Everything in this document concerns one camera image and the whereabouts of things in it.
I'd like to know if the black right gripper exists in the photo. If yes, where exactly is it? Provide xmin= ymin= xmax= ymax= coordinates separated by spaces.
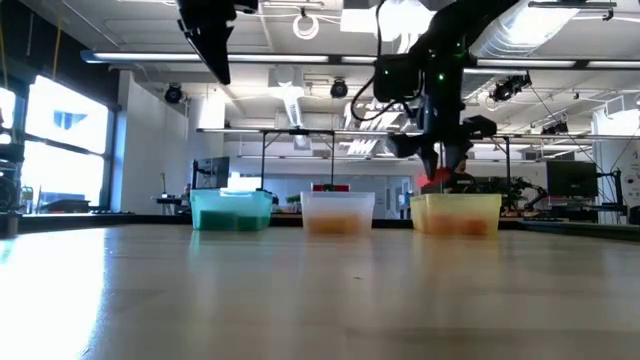
xmin=388 ymin=94 xmax=499 ymax=181

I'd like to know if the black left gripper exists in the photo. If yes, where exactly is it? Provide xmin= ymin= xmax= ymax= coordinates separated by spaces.
xmin=175 ymin=0 xmax=259 ymax=86

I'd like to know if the yellow plastic bin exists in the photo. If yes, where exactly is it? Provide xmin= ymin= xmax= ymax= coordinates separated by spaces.
xmin=410 ymin=193 xmax=503 ymax=238

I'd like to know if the long ceiling light strip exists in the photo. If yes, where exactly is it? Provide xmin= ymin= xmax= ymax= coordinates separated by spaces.
xmin=474 ymin=58 xmax=640 ymax=70
xmin=80 ymin=49 xmax=330 ymax=65

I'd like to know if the clear plastic bin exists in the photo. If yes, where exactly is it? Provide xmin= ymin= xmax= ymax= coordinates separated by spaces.
xmin=300 ymin=191 xmax=376 ymax=237

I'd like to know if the black computer monitor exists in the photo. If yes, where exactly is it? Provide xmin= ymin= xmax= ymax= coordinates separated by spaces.
xmin=192 ymin=156 xmax=231 ymax=191
xmin=545 ymin=159 xmax=599 ymax=199

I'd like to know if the teal plastic bin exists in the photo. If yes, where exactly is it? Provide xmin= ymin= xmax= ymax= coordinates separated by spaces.
xmin=189 ymin=188 xmax=274 ymax=233

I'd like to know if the large bright window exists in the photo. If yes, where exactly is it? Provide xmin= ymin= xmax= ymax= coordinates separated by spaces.
xmin=0 ymin=74 xmax=111 ymax=211

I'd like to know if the white coiled cable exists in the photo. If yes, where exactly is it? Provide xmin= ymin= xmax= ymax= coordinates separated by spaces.
xmin=292 ymin=12 xmax=320 ymax=41

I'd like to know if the black ceiling camera mount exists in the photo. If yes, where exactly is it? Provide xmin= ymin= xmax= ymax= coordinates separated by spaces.
xmin=489 ymin=73 xmax=532 ymax=104

